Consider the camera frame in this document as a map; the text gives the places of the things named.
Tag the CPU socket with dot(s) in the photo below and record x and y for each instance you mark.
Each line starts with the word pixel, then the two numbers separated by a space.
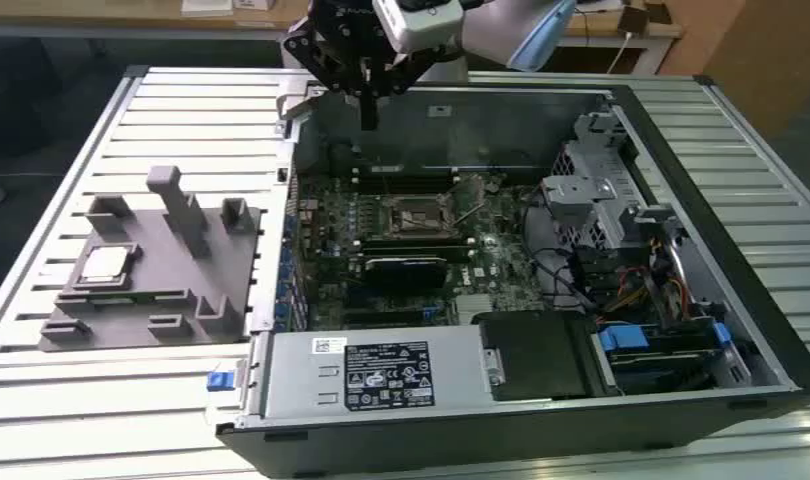
pixel 413 220

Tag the grey power supply unit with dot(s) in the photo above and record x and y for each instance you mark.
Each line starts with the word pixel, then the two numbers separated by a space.
pixel 297 375

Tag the pale blue teach pendant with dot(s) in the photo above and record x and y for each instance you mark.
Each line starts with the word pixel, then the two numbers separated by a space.
pixel 537 45

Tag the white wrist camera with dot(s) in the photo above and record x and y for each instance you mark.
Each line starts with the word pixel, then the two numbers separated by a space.
pixel 424 27

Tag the wooden cabinet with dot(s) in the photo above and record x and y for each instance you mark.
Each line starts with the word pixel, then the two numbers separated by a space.
pixel 757 50

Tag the black phone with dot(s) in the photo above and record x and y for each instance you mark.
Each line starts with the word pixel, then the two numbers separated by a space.
pixel 633 21

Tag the green motherboard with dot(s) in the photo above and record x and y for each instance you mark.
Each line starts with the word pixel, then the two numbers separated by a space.
pixel 504 280

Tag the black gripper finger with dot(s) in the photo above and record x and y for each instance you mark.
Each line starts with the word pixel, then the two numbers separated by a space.
pixel 317 60
pixel 404 75

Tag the silver CPU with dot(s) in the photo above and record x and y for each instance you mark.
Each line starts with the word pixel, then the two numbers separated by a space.
pixel 106 263

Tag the grey parts rack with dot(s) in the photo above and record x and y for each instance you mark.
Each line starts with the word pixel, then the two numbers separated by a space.
pixel 150 260

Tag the hard disk in blue carrier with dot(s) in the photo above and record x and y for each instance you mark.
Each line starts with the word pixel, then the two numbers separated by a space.
pixel 620 342

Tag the white paper box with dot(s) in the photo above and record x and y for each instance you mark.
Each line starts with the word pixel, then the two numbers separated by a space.
pixel 206 5

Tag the black drive cover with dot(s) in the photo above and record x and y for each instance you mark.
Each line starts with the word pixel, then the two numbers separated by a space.
pixel 537 355

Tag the black PC case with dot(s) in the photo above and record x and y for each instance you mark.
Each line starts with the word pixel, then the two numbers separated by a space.
pixel 444 450

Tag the blue plastic clip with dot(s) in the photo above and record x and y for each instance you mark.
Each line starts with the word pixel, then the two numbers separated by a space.
pixel 721 334

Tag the blue case latch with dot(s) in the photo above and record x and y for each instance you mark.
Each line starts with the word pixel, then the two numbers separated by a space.
pixel 218 381

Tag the silver chipset heat sink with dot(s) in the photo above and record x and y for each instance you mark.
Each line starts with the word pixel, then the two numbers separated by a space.
pixel 473 307

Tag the metal drive cage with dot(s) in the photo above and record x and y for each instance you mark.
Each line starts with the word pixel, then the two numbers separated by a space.
pixel 577 197

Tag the black graphics card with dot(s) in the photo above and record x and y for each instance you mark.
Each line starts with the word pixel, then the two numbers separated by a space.
pixel 404 274

